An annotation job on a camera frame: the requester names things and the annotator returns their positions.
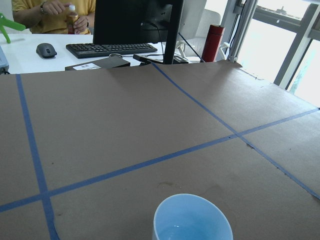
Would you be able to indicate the red thermos bottle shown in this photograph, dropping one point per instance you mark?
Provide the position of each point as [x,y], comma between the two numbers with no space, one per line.
[212,43]

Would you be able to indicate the person in yellow shirt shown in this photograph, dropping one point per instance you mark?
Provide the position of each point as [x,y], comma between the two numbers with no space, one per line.
[49,16]

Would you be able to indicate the dark grey computer mouse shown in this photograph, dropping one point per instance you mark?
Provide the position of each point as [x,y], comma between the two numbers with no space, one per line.
[46,51]

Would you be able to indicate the green plastic stand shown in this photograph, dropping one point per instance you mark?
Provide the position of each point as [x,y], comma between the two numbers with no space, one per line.
[4,22]

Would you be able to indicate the black flat box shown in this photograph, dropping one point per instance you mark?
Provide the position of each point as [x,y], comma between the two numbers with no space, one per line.
[105,63]

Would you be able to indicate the light blue paper cup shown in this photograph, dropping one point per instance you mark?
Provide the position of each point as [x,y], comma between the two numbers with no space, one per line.
[187,216]

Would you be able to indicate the black keyboard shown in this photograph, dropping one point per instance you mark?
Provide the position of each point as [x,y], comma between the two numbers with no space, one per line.
[90,50]

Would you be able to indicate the orange drink bottle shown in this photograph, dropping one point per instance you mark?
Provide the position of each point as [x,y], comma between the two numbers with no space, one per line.
[71,17]

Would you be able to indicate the black computer monitor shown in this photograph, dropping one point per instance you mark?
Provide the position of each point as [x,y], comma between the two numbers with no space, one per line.
[119,22]

